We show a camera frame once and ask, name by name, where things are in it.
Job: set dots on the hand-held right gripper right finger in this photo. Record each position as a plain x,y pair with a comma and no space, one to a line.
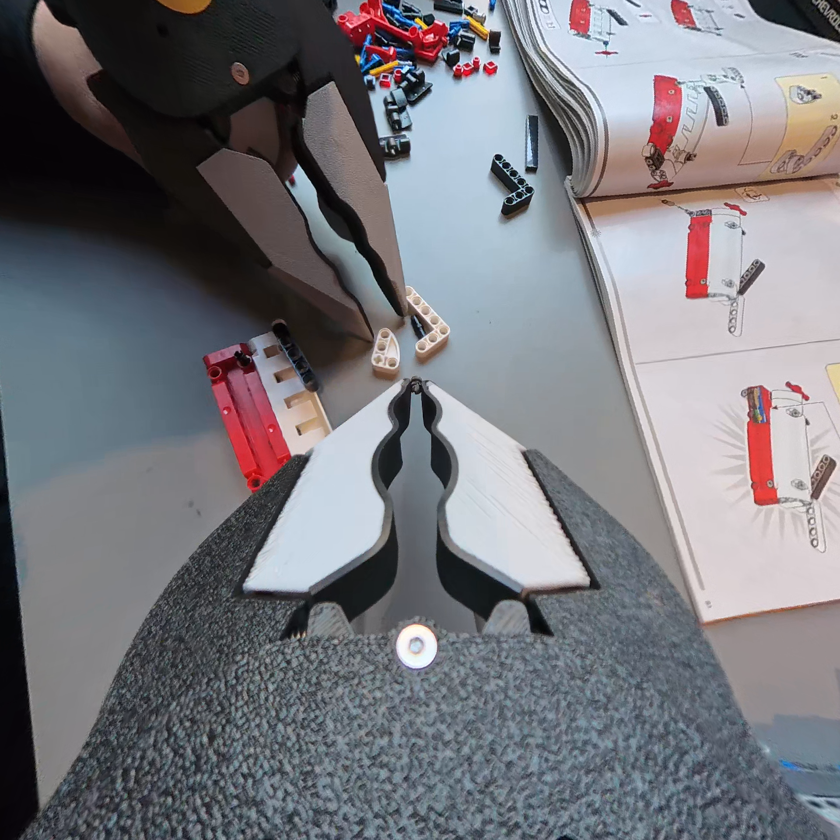
512,518

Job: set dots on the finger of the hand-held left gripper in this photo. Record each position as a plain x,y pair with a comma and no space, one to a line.
348,157
262,203

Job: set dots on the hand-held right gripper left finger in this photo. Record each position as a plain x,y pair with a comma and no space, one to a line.
321,518

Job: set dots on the red and white brick panel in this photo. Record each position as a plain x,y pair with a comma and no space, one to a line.
249,420

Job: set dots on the pile of brick pieces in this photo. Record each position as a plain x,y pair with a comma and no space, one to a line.
420,39

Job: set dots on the black straight five-hole beam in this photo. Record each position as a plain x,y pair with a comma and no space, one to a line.
296,358

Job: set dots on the small black brick pin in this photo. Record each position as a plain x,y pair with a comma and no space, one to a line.
418,385
418,327

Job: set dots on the white perforated brick plate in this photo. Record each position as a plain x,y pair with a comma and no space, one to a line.
386,354

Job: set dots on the white angled brick beam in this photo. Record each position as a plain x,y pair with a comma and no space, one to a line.
433,328

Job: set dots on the toy brick race car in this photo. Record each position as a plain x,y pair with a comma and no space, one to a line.
800,774

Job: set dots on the grey desk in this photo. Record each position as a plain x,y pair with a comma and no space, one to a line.
525,295

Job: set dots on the person's left hand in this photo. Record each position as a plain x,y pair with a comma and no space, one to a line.
65,59

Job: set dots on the open instruction booklet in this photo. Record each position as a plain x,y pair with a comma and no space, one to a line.
722,295

